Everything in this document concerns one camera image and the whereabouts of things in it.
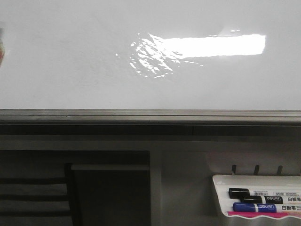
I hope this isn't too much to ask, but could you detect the blue deli whiteboard marker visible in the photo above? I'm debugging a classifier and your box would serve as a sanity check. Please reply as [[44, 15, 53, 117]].
[[233, 202, 301, 213]]

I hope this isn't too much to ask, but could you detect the black capped whiteboard marker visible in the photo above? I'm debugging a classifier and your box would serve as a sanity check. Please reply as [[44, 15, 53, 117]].
[[229, 188, 301, 199]]

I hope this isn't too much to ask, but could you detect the black striped chair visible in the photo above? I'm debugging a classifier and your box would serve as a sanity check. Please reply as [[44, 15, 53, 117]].
[[0, 163, 83, 226]]

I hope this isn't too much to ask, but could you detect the white whiteboard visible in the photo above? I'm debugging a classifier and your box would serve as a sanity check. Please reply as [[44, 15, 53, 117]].
[[0, 0, 301, 134]]

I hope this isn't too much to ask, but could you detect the white marker tray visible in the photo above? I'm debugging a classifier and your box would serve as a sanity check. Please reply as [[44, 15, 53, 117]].
[[213, 175, 301, 226]]

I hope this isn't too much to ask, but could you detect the black deli whiteboard marker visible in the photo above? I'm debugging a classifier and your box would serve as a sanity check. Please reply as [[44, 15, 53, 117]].
[[240, 196, 301, 204]]

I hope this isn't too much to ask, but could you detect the dark metal hook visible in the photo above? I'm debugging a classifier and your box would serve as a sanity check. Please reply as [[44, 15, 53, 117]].
[[231, 164, 237, 175], [253, 165, 260, 175], [277, 165, 283, 176]]

